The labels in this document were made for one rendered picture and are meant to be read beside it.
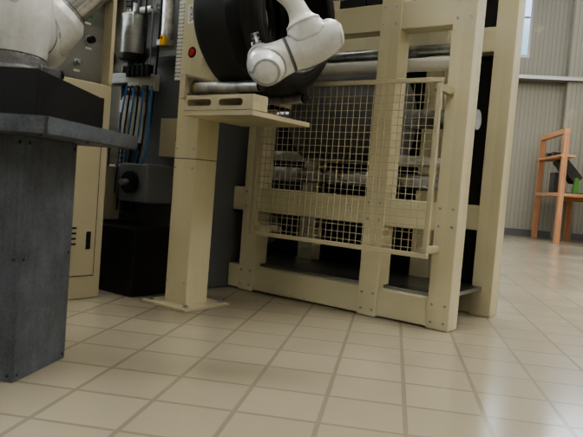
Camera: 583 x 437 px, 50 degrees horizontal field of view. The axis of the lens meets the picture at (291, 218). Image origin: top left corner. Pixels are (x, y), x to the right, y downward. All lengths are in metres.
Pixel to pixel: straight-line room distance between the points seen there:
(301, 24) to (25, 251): 0.95
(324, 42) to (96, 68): 1.28
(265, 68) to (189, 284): 1.20
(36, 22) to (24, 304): 0.72
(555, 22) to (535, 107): 1.46
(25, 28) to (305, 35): 0.73
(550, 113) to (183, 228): 9.82
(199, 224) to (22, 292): 1.13
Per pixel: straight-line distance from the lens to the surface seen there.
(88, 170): 2.75
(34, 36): 1.81
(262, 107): 2.38
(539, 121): 11.90
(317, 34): 1.83
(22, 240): 1.69
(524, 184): 11.79
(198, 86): 2.57
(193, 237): 2.67
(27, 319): 1.75
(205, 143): 2.68
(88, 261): 2.79
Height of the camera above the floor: 0.54
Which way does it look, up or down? 3 degrees down
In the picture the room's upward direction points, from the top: 5 degrees clockwise
